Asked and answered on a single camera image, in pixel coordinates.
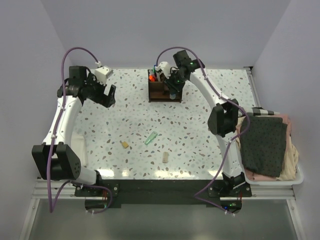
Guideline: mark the blue capped white marker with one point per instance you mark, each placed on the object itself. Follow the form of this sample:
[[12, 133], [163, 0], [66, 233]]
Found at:
[[158, 78]]

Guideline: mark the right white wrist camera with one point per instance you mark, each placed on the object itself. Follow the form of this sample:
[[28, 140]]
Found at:
[[164, 68]]

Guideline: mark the white laundry tray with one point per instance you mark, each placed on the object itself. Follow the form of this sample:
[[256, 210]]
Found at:
[[291, 173]]

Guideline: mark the green transparent tube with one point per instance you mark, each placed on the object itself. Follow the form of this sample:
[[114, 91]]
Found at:
[[150, 138]]

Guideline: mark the beige eraser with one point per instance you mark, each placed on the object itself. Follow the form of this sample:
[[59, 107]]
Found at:
[[165, 157]]

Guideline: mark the black orange marker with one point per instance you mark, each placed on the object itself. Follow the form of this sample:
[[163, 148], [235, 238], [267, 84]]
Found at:
[[151, 78]]

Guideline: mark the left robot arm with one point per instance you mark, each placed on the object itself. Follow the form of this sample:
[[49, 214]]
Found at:
[[54, 157]]

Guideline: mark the black white striped cloth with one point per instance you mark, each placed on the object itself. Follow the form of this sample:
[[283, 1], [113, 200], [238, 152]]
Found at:
[[259, 111]]

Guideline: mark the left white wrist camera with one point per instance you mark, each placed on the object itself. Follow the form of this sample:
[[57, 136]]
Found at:
[[102, 73]]

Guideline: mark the dark grey dotted cloth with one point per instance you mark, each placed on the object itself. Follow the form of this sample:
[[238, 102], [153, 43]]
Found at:
[[263, 146]]

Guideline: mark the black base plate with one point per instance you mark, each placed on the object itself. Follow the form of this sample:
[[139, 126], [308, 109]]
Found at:
[[107, 200]]

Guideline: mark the brown wooden desk organizer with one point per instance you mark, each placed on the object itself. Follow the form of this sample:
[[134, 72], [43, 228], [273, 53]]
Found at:
[[159, 92]]

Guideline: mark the aluminium frame rail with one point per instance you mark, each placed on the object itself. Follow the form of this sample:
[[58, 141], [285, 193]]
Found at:
[[170, 188]]

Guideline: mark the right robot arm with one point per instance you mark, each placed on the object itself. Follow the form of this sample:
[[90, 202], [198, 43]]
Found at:
[[223, 118]]

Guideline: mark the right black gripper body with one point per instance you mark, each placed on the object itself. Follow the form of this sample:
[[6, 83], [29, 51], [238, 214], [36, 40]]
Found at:
[[176, 79]]

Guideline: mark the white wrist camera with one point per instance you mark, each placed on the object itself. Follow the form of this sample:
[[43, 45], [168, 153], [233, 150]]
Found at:
[[164, 68], [102, 73]]

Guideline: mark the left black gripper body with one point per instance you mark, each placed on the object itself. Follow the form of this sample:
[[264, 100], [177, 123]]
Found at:
[[96, 93]]

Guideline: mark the cream knit cloth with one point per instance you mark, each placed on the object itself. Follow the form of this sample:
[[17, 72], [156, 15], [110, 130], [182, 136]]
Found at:
[[291, 160]]

